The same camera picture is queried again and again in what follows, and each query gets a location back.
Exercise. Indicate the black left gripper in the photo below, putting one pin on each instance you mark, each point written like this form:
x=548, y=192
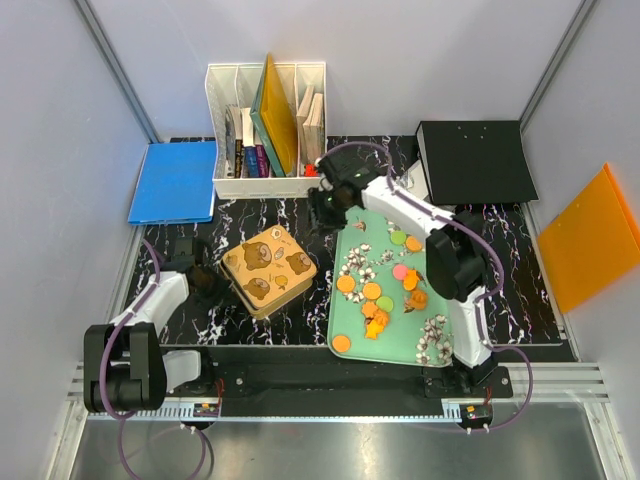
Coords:
x=222, y=291

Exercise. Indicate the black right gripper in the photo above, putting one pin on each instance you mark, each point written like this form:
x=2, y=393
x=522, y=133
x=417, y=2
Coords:
x=317, y=215

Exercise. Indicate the bear print tin lid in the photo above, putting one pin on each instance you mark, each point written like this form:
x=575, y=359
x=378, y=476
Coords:
x=272, y=251

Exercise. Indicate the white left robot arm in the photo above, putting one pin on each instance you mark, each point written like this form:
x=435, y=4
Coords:
x=125, y=370

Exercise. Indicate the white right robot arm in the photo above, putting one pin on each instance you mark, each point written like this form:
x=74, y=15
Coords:
x=456, y=253

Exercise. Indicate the red small box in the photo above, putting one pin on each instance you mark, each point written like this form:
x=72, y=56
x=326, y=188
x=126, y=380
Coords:
x=311, y=171

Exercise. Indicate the beige books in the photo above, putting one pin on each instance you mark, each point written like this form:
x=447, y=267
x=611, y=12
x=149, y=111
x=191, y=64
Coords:
x=310, y=123

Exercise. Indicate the clear plastic bag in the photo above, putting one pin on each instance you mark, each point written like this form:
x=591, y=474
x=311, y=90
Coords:
x=414, y=180

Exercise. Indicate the blue folder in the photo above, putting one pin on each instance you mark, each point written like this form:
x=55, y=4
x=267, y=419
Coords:
x=175, y=184

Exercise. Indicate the green sandwich cookie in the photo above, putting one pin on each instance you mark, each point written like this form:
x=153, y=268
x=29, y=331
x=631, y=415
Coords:
x=385, y=303
x=398, y=237

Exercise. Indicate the white file organizer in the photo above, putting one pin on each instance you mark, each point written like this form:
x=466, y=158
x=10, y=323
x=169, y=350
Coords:
x=236, y=84

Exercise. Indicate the yellow green folder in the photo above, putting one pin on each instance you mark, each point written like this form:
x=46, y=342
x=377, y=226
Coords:
x=274, y=121

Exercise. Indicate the gold cookie tin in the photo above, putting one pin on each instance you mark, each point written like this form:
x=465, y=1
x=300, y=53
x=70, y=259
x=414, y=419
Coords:
x=263, y=294

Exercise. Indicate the dark books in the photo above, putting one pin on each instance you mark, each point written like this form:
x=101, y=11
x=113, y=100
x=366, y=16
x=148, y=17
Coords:
x=246, y=156

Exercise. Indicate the dotted orange biscuit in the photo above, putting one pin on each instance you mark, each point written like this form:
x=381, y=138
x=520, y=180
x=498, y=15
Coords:
x=346, y=284
x=412, y=244

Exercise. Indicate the pink macaron cookie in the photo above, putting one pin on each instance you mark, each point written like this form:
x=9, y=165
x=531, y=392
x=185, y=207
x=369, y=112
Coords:
x=400, y=271

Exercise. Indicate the orange fish shaped cookie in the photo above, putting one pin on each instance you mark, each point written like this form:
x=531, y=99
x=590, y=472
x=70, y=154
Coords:
x=411, y=280

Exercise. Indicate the black binder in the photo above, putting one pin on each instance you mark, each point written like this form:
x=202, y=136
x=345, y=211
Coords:
x=475, y=162

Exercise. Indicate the mint green floral tray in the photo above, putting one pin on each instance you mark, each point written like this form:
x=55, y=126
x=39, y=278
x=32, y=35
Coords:
x=412, y=337

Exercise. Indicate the orange flower swirl cookie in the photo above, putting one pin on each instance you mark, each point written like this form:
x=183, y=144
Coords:
x=417, y=300

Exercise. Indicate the orange star cookie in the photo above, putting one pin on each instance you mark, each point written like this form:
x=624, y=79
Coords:
x=373, y=331

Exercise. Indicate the round orange cookie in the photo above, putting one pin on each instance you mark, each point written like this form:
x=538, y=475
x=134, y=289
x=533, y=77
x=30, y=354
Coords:
x=341, y=343

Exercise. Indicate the orange plastic folder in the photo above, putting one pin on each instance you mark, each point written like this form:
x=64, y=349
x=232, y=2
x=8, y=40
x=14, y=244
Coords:
x=592, y=243

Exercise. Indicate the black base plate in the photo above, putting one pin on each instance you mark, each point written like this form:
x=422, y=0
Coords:
x=289, y=382

